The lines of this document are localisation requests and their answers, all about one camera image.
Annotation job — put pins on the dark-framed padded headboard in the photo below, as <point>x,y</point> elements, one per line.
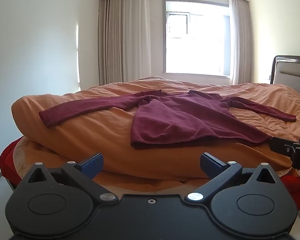
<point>292,71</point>

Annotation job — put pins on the red blanket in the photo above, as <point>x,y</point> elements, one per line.
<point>7,157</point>

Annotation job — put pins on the window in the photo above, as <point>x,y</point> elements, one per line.
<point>197,37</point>

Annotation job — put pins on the wide beige curtain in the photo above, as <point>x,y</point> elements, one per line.
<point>125,40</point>

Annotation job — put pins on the orange duvet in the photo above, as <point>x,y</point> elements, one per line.
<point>90,132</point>

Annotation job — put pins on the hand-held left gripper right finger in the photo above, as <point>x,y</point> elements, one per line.
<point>211,163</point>

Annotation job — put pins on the maroon long-sleeve shirt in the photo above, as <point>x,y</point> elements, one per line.
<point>177,115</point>

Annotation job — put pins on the narrow beige curtain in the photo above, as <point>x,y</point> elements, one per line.
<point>241,40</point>

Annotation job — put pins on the white wall socket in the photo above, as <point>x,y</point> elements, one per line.
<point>266,76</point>

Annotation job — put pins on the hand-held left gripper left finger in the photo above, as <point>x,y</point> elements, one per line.
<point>92,163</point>

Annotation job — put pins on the patterned beige bed sheet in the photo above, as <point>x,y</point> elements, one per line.
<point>23,155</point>

